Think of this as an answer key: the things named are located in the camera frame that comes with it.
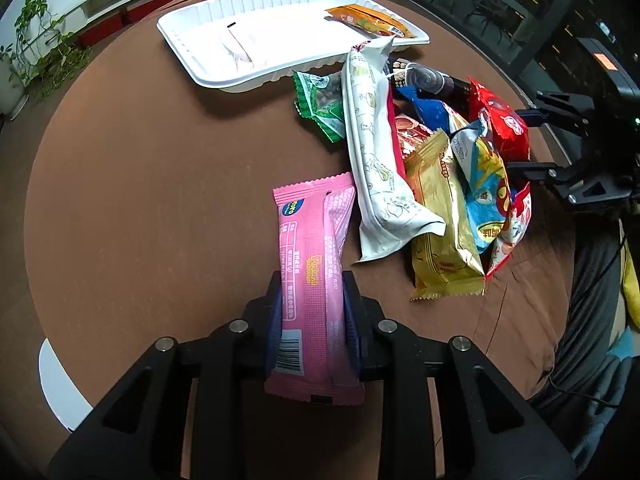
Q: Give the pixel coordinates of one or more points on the pink snack packet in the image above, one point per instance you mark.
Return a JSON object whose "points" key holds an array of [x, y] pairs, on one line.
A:
{"points": [[310, 240]]}

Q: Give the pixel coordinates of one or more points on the long white snack packet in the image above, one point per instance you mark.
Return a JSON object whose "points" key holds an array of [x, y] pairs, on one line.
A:
{"points": [[372, 145]]}

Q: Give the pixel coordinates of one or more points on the white plastic tray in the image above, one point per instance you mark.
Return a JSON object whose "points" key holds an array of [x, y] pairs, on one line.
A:
{"points": [[280, 15]]}

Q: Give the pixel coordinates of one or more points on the white plant pot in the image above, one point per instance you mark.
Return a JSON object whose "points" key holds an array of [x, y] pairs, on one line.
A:
{"points": [[11, 90]]}

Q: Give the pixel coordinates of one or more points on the brown nut snack packet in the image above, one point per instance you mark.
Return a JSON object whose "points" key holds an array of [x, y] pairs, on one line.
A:
{"points": [[410, 132]]}

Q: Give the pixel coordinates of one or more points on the green peanut packet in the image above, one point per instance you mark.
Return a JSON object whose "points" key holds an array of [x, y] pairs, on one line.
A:
{"points": [[322, 105]]}

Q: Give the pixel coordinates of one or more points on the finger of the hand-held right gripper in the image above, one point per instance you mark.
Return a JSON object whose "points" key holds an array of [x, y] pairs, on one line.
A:
{"points": [[575, 180], [562, 107]]}

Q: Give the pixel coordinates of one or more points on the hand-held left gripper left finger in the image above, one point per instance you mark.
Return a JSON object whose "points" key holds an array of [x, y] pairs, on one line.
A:
{"points": [[272, 320]]}

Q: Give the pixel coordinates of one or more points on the blue yellow panda snack packet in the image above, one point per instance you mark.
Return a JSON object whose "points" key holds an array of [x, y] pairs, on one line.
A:
{"points": [[487, 185]]}

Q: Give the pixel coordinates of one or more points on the trailing green plant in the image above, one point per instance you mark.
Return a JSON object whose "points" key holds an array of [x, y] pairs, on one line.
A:
{"points": [[45, 55]]}

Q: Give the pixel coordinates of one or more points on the gold snack packet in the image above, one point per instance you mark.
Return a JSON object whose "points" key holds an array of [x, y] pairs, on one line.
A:
{"points": [[440, 225]]}

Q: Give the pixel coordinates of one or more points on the black snack packet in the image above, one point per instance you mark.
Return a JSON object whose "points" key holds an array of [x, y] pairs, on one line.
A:
{"points": [[425, 77]]}

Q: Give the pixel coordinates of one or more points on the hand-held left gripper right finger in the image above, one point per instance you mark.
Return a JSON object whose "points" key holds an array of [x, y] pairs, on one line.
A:
{"points": [[351, 325]]}

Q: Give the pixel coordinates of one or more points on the red storage box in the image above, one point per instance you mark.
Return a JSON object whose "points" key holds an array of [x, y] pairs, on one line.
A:
{"points": [[147, 7], [102, 30]]}

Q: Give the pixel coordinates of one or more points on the dark blue snack packet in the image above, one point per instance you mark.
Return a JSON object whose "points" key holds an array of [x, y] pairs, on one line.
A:
{"points": [[432, 110]]}

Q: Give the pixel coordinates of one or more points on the pale white sachet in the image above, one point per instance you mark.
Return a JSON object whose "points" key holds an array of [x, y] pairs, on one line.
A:
{"points": [[245, 47]]}

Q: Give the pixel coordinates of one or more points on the grey ribbed cloth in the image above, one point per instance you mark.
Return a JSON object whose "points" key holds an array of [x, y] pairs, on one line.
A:
{"points": [[590, 325]]}

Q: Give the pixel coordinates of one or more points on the red and white snack packet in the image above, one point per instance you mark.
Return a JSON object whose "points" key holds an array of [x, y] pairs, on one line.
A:
{"points": [[517, 225]]}

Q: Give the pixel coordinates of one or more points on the dark glass door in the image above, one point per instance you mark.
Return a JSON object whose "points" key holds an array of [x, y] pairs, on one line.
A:
{"points": [[505, 5]]}

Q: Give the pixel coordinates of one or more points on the orange snack packet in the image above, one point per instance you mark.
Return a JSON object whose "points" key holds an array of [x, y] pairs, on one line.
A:
{"points": [[370, 20]]}

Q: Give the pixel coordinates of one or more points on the yellow cloth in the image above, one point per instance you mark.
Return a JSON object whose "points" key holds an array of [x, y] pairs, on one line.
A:
{"points": [[632, 285]]}

